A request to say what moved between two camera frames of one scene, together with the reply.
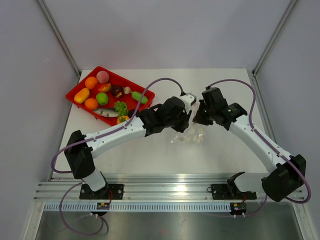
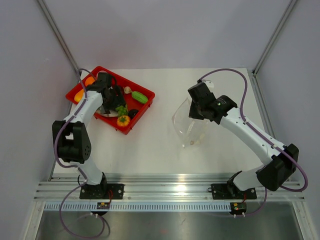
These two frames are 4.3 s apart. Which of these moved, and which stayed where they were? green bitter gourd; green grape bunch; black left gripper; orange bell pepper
Moved: black left gripper
Stayed: green bitter gourd; green grape bunch; orange bell pepper
